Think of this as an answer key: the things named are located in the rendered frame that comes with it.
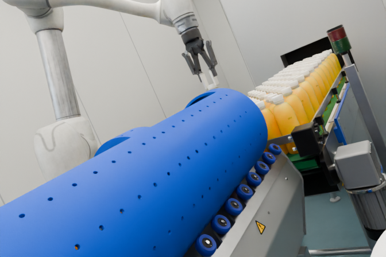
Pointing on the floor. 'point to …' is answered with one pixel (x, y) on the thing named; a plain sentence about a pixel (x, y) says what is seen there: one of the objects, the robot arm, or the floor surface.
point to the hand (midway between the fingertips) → (209, 79)
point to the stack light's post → (367, 113)
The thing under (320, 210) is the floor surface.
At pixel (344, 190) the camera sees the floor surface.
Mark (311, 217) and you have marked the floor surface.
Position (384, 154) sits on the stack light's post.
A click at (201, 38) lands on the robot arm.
